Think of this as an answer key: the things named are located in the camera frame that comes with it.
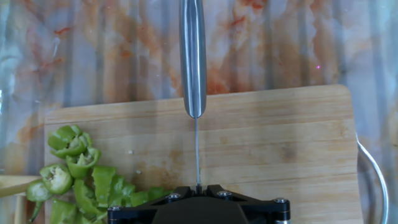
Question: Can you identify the cut chili slice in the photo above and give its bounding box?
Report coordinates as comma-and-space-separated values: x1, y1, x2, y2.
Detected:
39, 163, 75, 196
47, 124, 83, 151
49, 132, 93, 159
130, 190, 150, 208
65, 146, 102, 180
108, 175, 137, 208
49, 198, 78, 224
72, 179, 104, 216
91, 165, 118, 208

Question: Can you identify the marbled plastic table sheet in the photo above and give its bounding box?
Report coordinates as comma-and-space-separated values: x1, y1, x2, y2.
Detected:
0, 0, 398, 224

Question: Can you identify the steel kitchen knife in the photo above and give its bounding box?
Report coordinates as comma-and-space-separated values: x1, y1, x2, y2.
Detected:
178, 0, 208, 192

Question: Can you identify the wooden cutting board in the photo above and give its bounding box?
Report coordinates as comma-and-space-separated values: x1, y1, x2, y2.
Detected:
43, 83, 390, 224

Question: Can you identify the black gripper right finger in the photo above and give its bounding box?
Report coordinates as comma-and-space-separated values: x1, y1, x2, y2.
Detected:
198, 185, 292, 224

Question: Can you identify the wooden peg rack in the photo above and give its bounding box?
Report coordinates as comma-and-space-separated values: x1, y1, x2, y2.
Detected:
0, 174, 43, 224

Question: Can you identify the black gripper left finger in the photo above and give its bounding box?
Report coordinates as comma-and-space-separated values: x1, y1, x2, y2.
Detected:
107, 185, 198, 224

